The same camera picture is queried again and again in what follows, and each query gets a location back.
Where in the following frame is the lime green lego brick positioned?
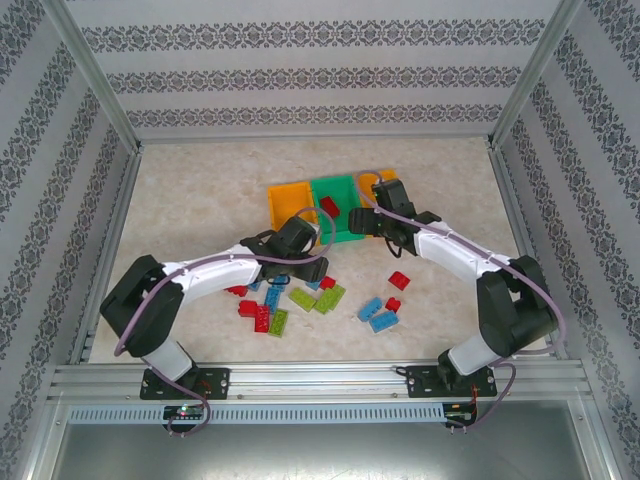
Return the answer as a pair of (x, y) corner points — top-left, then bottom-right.
(267, 308), (291, 337)
(313, 283), (348, 315)
(288, 287), (317, 312)

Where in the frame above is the green plastic bin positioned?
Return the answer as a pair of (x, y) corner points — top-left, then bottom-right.
(309, 174), (369, 246)

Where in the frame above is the small circuit board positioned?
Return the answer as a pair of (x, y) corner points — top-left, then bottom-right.
(163, 404), (207, 422)
(443, 399), (479, 427)

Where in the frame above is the grey metal panel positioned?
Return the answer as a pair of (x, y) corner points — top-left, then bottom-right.
(29, 399), (616, 480)

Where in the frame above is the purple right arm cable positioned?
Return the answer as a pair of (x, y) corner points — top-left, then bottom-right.
(355, 169), (569, 432)

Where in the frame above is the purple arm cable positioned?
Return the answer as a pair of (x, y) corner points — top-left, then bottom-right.
(355, 169), (569, 432)
(113, 206), (337, 439)

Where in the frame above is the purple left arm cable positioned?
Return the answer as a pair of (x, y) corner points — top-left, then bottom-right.
(113, 206), (337, 439)

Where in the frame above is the wide aluminium base rail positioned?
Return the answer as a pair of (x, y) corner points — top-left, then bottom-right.
(47, 360), (594, 404)

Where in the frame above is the aluminium side frame rail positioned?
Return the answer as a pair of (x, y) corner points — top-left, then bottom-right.
(487, 139), (571, 361)
(67, 147), (146, 365)

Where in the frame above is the aluminium rear frame rail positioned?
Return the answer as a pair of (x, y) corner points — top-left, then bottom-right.
(137, 132), (494, 147)

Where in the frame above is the grey slotted cable duct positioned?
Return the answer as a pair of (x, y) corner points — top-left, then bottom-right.
(67, 402), (447, 425)

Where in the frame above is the aluminium frame post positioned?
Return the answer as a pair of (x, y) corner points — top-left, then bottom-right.
(487, 0), (586, 151)
(42, 0), (144, 154)

